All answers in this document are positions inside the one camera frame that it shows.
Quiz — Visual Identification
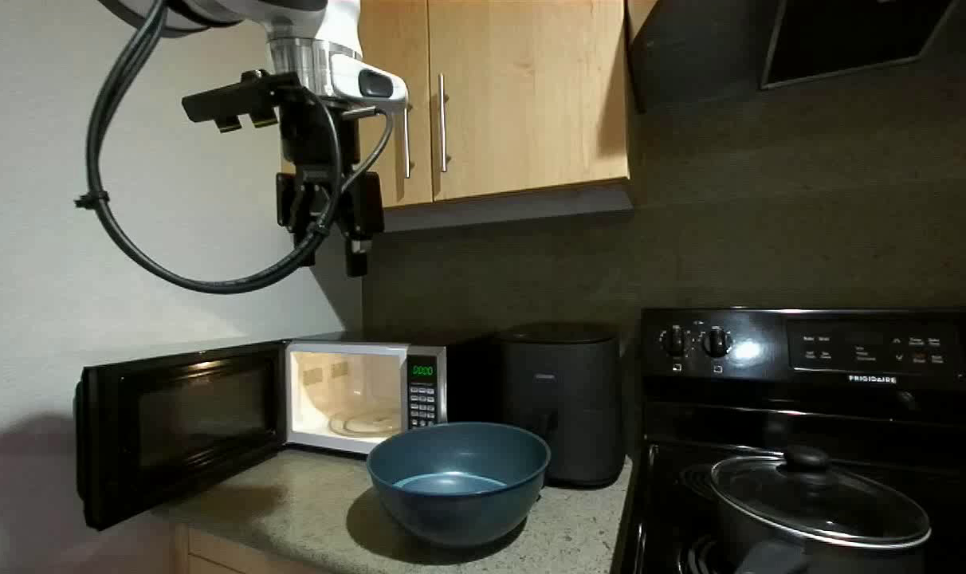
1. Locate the black electric stove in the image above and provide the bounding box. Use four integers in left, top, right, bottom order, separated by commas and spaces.
609, 304, 966, 574

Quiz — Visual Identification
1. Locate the dark range hood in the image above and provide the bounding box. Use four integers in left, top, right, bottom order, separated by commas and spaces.
624, 0, 966, 117

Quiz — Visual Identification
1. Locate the blue bowl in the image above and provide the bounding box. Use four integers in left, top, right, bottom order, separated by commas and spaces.
363, 418, 554, 551

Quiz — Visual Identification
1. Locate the wooden wall cabinet door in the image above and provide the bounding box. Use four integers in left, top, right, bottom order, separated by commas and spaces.
426, 0, 635, 204
356, 0, 436, 210

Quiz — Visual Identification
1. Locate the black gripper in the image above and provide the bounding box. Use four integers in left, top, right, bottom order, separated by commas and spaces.
275, 97, 388, 279

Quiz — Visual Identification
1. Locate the black stove knob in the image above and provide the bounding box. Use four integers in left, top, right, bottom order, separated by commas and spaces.
699, 321, 737, 362
658, 321, 689, 361

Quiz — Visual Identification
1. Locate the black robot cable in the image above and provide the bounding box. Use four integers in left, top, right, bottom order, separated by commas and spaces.
72, 0, 400, 297

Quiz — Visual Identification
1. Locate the silver microwave oven body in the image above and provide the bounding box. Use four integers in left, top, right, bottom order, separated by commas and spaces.
281, 336, 454, 463

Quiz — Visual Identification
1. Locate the glass pot lid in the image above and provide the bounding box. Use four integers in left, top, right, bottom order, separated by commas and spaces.
705, 443, 936, 554

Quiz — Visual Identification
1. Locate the silver wall cabinet handle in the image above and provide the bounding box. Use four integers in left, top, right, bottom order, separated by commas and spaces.
400, 99, 419, 181
434, 70, 456, 175

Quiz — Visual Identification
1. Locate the dark cooking pot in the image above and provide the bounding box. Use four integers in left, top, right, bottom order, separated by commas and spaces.
711, 507, 935, 574

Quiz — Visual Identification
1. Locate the wooden wall cabinet body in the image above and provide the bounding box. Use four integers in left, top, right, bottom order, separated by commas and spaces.
353, 0, 639, 237

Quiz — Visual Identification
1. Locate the black air fryer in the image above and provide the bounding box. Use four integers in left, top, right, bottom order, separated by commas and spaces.
477, 318, 628, 490

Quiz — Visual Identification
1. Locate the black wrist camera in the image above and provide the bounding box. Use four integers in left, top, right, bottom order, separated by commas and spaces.
180, 70, 298, 138

